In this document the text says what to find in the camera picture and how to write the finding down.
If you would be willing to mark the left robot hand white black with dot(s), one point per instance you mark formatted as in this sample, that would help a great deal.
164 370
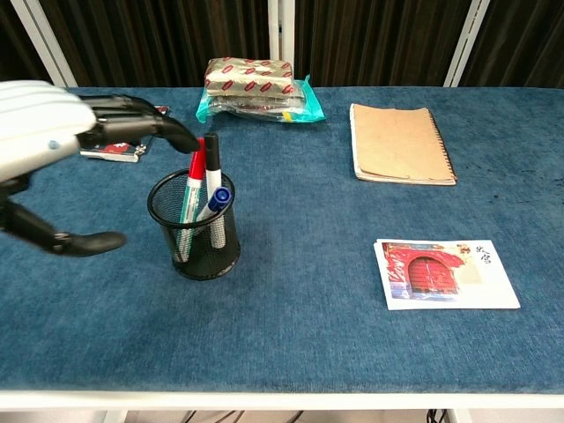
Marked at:
39 119

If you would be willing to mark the blue cap marker pen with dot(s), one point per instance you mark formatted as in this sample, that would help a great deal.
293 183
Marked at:
219 198

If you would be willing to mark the red cap marker pen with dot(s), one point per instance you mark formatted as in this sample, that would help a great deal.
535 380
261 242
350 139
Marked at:
196 166

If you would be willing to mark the black cap marker pen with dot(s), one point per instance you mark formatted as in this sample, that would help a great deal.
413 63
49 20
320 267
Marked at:
213 158

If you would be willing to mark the black mesh pen holder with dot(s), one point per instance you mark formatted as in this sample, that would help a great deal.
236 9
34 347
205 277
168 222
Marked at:
207 264

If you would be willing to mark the dark pleated curtain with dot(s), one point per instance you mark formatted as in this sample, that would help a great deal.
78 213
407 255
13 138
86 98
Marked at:
17 44
529 39
374 39
154 39

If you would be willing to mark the silver snack pack red prints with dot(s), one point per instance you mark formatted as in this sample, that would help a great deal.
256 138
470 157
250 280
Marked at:
249 75

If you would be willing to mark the teal clear plastic package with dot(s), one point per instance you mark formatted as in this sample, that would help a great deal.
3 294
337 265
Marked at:
304 110

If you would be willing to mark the blue table cloth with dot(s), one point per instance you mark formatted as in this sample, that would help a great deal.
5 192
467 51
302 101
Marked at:
308 335

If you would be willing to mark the brown spiral notebook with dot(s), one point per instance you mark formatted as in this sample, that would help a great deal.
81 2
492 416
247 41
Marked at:
398 143

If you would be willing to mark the red door postcard booklet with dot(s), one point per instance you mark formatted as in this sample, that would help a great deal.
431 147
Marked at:
440 273

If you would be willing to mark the white frame post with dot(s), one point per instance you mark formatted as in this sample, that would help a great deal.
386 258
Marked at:
467 42
282 26
46 42

